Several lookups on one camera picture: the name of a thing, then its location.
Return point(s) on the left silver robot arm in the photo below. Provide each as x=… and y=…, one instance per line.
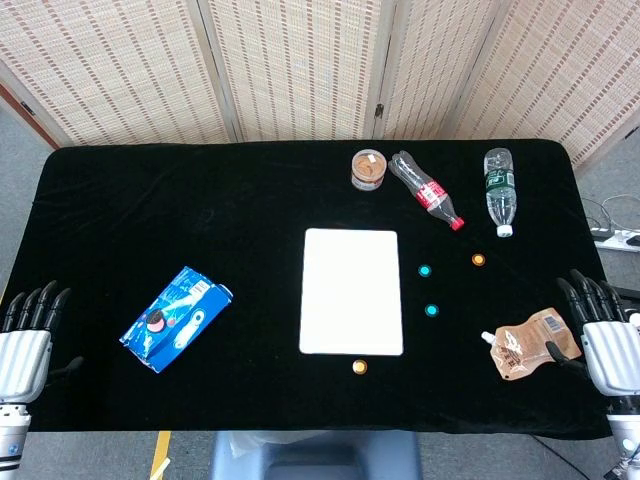
x=12, y=435

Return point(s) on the teal disc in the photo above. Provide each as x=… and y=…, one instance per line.
x=431, y=310
x=424, y=270

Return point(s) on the yellow floor tape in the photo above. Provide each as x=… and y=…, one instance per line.
x=160, y=457

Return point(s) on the grey blue robot torso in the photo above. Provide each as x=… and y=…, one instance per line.
x=315, y=455

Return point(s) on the white power strip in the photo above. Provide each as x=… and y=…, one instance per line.
x=617, y=240

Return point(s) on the blue Oreo cookie box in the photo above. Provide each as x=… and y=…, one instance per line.
x=175, y=320

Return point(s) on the white rectangular board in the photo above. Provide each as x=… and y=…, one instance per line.
x=351, y=292

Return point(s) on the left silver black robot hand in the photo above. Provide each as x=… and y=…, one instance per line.
x=25, y=360

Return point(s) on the clear plastic snack jar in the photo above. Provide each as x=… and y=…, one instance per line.
x=369, y=170

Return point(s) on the black screen hinge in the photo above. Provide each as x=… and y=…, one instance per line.
x=378, y=111

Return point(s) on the orange disc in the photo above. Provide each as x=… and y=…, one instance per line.
x=478, y=259
x=359, y=366

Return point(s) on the black velvet tablecloth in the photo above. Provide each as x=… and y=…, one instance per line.
x=200, y=210

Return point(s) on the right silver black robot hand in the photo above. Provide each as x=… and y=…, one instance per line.
x=612, y=355

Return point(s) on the empty red label cola bottle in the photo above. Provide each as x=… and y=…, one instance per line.
x=427, y=192

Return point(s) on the brown spouted drink pouch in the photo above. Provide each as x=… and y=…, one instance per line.
x=530, y=345

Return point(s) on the green label water bottle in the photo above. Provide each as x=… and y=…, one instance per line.
x=500, y=190

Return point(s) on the woven bamboo screen panel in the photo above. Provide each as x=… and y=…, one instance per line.
x=565, y=75
x=295, y=65
x=435, y=65
x=115, y=65

